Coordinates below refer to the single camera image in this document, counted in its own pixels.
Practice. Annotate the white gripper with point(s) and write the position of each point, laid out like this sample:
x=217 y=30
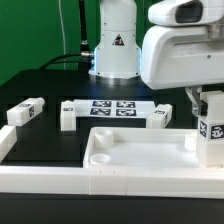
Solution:
x=184 y=47

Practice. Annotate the white desk top tray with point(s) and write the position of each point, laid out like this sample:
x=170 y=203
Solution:
x=142 y=147

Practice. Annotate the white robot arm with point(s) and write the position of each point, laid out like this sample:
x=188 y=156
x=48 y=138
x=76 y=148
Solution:
x=117 y=58

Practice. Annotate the white front fence wall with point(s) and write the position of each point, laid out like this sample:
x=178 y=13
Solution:
x=208 y=183

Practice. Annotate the white fence wall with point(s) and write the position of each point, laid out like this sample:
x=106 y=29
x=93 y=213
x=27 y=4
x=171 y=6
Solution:
x=208 y=183
x=8 y=138

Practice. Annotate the white marker base plate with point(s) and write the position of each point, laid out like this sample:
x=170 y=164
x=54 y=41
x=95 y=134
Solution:
x=113 y=108

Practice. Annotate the white left fence wall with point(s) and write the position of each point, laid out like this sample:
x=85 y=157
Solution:
x=8 y=138

